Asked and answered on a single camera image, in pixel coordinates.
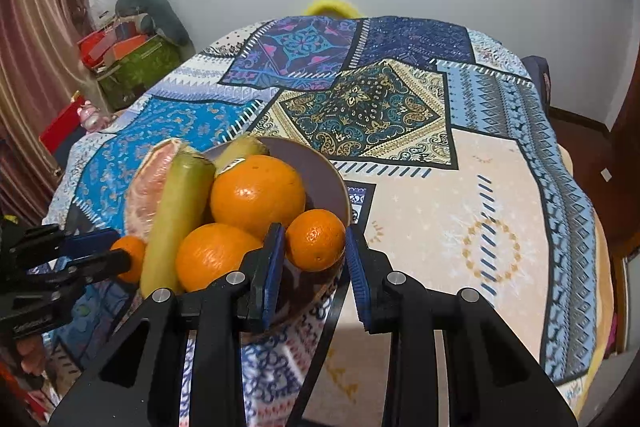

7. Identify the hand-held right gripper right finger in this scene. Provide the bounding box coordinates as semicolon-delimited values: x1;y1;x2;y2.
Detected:
344;225;579;427

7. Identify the orange with sticker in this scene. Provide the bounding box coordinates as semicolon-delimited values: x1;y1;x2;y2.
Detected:
210;155;307;240

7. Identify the striped curtain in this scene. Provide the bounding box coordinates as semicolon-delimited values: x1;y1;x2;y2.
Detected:
0;0;101;228

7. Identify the purple plate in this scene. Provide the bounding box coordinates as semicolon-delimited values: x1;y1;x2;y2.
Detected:
202;136;353;333

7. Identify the red bag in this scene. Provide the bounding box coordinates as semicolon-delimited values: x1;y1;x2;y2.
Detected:
77;24;121;68

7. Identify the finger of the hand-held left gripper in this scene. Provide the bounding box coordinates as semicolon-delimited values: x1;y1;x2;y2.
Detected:
30;249;132;303
10;227;121;266

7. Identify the red flat box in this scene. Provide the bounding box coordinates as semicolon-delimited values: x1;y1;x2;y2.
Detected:
40;92;88;155

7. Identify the small mandarin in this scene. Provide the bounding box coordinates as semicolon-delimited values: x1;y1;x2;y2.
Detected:
285;209;347;273

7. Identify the green storage box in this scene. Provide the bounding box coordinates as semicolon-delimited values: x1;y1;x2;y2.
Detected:
97;34;183;110

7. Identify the peeled pomelo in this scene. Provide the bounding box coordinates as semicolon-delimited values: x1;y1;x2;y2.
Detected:
125;138;193;243

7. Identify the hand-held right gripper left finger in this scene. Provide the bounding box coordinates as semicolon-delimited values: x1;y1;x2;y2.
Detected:
47;222;287;427

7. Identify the orange box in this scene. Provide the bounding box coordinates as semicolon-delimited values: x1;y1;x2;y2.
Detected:
112;34;151;62

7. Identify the plain orange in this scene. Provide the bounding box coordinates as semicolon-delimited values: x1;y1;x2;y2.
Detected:
176;223;263;293

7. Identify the grey plush toy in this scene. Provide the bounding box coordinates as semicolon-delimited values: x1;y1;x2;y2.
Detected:
115;0;193;48

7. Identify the patchwork printed blanket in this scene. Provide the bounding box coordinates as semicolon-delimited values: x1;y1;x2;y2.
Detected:
42;14;613;427

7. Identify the pink toy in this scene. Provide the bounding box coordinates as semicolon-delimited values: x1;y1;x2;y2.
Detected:
80;101;108;130

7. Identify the tomato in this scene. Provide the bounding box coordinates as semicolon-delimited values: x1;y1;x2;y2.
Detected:
110;235;147;284

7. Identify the person's left hand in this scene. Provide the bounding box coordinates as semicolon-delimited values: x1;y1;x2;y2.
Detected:
15;336;47;376

